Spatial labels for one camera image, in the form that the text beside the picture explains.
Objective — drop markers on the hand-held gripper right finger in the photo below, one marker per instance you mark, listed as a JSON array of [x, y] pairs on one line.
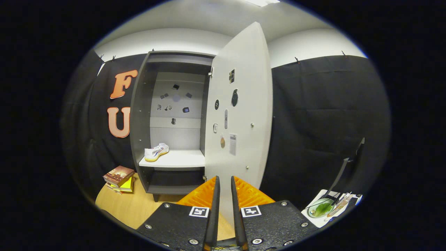
[[237, 223]]

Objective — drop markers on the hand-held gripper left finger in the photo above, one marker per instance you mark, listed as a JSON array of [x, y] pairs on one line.
[[214, 216]]

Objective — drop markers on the white striped shoe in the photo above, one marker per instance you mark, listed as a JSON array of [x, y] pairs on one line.
[[155, 153]]

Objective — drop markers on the white shoe cabinet door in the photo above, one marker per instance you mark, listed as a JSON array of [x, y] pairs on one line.
[[244, 104]]

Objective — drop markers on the grey shoe cabinet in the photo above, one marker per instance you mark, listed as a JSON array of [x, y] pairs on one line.
[[139, 122]]

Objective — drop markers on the white cabinet shelf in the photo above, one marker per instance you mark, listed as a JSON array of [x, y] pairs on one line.
[[181, 158]]

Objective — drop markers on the metal door hinge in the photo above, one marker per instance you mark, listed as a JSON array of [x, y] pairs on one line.
[[210, 72]]

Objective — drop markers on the green plate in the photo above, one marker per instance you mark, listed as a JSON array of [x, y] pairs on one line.
[[322, 209]]

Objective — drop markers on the yellow book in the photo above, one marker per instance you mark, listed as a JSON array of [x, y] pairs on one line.
[[127, 184]]

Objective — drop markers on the long thin utensil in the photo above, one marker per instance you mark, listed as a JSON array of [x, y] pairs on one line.
[[339, 208]]

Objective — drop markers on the brown cover book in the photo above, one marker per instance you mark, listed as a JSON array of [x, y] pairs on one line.
[[118, 174]]

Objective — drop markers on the thin black rod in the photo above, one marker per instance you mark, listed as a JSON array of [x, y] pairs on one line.
[[339, 174]]

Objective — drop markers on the black backdrop cloth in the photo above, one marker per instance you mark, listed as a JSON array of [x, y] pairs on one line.
[[313, 122]]

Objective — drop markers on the ceiling light panel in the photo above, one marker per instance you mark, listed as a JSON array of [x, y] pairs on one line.
[[261, 2]]

